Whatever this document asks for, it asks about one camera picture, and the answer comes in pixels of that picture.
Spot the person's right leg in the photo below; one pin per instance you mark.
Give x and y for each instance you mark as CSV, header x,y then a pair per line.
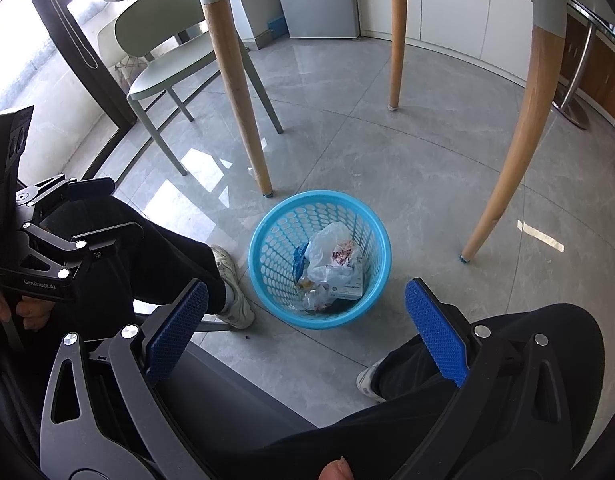
x,y
537,340

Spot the round white table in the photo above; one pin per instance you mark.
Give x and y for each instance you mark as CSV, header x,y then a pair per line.
x,y
237,75

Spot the green chair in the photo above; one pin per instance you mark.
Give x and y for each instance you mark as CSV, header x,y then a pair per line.
x,y
152,25

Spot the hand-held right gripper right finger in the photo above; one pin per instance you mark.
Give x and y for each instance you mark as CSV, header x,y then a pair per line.
x,y
435,332

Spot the white printed box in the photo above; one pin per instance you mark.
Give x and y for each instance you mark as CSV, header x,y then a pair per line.
x,y
350,287

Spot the white left shoe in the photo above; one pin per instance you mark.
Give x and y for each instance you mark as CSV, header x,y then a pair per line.
x,y
235,295

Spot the brown wooden cabinets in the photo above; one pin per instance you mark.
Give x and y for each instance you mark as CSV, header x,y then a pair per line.
x,y
607,70

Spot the white shoe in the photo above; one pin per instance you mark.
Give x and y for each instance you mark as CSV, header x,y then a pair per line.
x,y
370,382
235,295

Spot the blue mesh basket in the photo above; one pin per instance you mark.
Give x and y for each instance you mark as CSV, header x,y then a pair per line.
x,y
272,240

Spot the person's leg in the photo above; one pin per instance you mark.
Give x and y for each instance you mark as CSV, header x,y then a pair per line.
x,y
152,255
537,340

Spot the white right shoe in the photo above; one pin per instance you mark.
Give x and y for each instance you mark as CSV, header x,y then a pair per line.
x,y
370,382

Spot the blue plastic bag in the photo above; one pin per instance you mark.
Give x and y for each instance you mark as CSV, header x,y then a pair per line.
x,y
300,257

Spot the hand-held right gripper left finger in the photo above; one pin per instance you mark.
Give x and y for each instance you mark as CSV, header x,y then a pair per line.
x,y
180,325

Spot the white counter cabinets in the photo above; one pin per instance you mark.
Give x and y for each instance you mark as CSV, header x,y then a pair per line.
x,y
447,15

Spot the small blue bin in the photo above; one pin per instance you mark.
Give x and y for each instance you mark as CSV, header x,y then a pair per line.
x,y
277,27

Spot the white plastic bag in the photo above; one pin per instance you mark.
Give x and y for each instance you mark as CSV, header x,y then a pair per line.
x,y
325,247

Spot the person's left leg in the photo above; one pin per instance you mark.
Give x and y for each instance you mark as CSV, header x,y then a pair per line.
x,y
152,255

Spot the metal pedestal stand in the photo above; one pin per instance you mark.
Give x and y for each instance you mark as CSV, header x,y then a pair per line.
x,y
580,75

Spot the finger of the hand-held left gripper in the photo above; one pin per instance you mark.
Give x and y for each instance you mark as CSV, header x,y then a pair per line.
x,y
122,237
92,187

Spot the person's right hand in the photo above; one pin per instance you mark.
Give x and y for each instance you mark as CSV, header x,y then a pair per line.
x,y
337,470

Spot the person's left hand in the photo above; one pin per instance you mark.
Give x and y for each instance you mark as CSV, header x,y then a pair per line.
x,y
35,312

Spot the white chair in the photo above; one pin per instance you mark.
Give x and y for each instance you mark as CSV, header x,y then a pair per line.
x,y
106,35

